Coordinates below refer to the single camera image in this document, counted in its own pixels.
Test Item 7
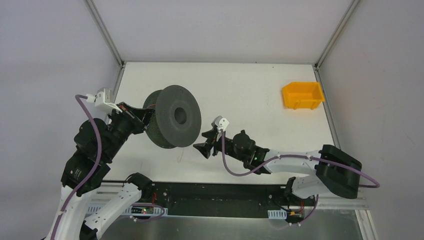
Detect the aluminium frame rail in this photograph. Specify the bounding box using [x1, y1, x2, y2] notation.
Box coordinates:
[69, 181, 369, 210]

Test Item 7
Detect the left white cable duct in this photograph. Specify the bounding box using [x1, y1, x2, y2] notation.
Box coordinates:
[86, 203, 163, 217]

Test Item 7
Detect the orange plastic bin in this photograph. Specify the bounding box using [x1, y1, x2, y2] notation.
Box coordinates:
[281, 81, 326, 110]

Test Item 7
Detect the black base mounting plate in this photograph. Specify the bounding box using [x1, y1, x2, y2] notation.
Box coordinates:
[119, 181, 317, 220]

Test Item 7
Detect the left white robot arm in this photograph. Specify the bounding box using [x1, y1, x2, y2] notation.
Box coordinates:
[46, 99, 155, 240]

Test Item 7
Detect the right white cable duct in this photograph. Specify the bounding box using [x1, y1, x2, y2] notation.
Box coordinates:
[267, 208, 287, 220]

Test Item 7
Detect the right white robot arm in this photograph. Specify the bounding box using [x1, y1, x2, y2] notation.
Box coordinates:
[193, 129, 362, 205]

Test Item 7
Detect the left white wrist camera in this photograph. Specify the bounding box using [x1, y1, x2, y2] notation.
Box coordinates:
[85, 87, 123, 114]

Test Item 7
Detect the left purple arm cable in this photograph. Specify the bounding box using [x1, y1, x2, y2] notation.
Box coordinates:
[49, 94, 166, 240]

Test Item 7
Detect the black cable spool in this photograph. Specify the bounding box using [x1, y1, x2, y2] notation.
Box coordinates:
[143, 85, 202, 149]

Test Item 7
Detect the white cable duct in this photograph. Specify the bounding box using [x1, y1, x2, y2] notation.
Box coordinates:
[86, 203, 163, 217]
[267, 208, 287, 220]

